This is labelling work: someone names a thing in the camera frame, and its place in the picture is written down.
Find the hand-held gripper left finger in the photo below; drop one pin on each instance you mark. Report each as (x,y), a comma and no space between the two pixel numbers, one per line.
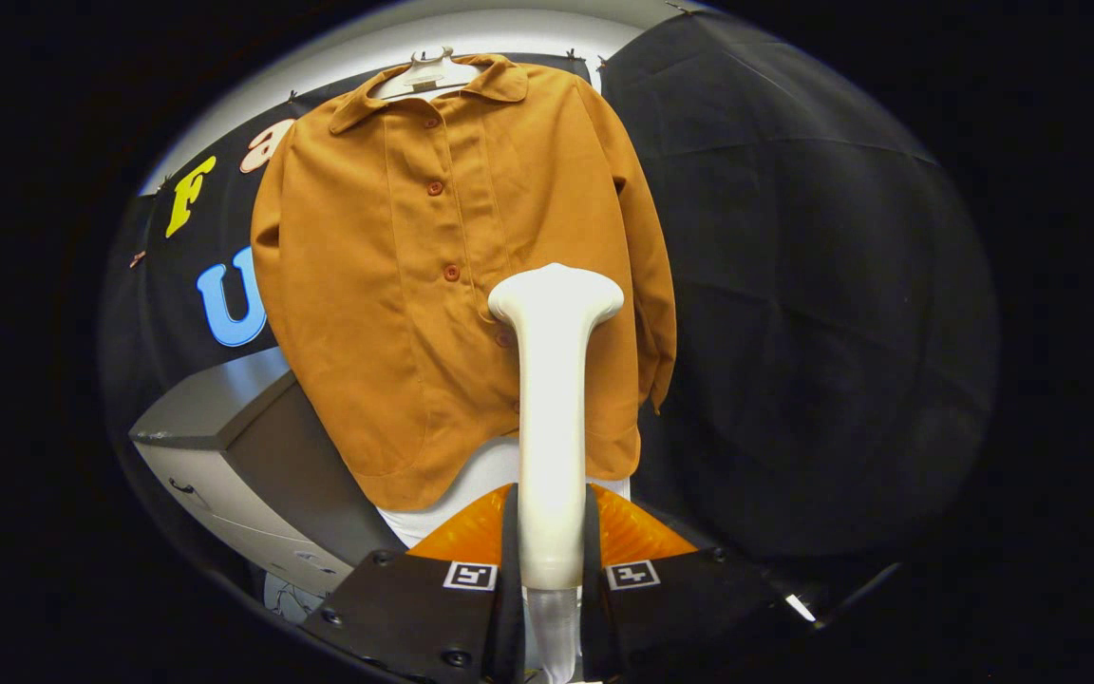
(510,608)

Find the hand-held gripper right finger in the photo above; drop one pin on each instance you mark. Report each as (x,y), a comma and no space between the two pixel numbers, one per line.
(593,608)

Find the white garment steamer head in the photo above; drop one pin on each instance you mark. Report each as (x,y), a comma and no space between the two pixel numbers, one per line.
(552,427)

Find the orange button-up shirt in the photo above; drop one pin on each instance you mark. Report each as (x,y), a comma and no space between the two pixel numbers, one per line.
(367,285)

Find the white clothes hanger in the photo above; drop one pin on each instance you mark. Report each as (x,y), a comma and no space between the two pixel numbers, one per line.
(428,76)

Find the white panel behind shirt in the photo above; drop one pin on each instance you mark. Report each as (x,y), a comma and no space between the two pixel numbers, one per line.
(471,484)

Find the grey drawer cabinet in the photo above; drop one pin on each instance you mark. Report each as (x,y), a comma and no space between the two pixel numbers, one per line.
(253,456)

